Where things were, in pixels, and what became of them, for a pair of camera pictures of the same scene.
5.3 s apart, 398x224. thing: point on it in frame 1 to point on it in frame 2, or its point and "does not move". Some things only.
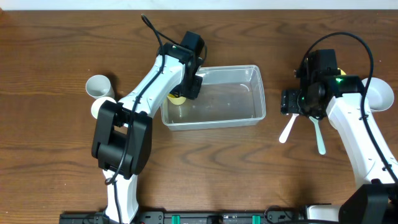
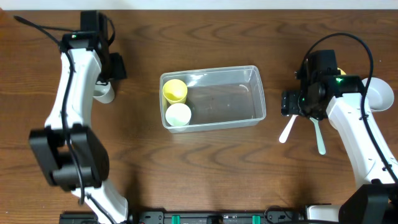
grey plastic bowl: (380, 95) does not move
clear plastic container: (232, 96) does not move
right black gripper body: (290, 101) does not move
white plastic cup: (97, 102) to (178, 114)
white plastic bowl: (334, 117) does not move
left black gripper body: (191, 86) to (117, 66)
